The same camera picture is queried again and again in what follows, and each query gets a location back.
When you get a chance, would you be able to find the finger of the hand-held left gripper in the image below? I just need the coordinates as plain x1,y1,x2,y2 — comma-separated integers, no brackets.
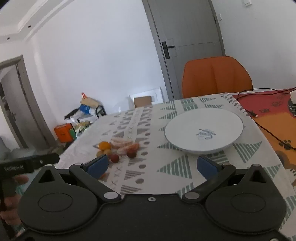
32,153,60,171

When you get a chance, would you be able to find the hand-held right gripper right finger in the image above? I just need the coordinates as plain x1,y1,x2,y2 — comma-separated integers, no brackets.
182,155,270,205

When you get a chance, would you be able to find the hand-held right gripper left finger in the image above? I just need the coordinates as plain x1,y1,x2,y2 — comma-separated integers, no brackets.
35,154,122,206

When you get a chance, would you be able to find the white plate with blue print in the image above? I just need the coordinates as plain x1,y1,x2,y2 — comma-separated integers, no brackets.
164,108,245,154

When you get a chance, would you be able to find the person's left hand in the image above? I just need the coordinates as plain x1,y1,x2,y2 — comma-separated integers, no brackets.
0,175,29,227

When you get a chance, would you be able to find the orange box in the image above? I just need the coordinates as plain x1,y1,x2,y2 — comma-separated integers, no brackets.
54,123,74,142

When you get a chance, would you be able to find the black metal rack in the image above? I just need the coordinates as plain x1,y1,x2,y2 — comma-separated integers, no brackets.
95,105,107,119

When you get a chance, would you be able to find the blue plastic bag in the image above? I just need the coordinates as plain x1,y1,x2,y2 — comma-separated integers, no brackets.
80,104,96,114

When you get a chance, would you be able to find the clear plastic bag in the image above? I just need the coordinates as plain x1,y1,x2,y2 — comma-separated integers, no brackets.
115,97,134,114

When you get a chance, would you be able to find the patterned white tablecloth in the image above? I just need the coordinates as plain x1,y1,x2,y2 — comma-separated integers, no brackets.
54,93,296,241

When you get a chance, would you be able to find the brown paper bag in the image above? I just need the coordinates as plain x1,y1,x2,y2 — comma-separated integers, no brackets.
80,93,100,108

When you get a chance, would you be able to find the cardboard box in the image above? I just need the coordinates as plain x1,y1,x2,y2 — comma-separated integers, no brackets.
133,96,153,109

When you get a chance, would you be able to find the red orange printed mat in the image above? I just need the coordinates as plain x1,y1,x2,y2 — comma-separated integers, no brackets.
231,88,296,189

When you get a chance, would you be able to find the orange chair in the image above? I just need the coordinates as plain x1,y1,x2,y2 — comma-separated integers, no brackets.
182,56,253,99

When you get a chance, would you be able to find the grey door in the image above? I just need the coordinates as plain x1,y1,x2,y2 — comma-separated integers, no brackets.
142,0,226,102

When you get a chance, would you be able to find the black cable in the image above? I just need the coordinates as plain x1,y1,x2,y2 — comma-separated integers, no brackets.
237,88,296,150

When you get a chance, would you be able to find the black door handle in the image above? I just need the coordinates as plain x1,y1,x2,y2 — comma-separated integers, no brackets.
161,41,175,59

